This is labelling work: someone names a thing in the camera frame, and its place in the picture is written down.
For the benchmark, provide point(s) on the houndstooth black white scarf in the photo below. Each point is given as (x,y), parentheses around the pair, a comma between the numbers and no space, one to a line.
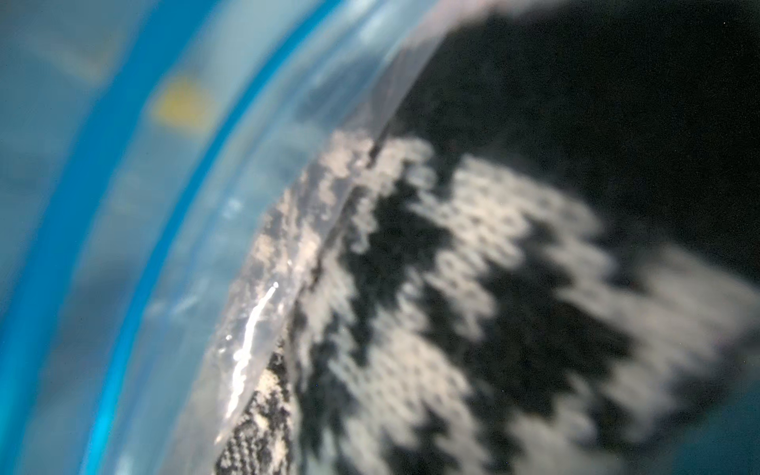
(549,263)

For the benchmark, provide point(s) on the clear plastic vacuum bag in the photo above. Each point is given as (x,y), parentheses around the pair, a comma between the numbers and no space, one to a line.
(167,170)

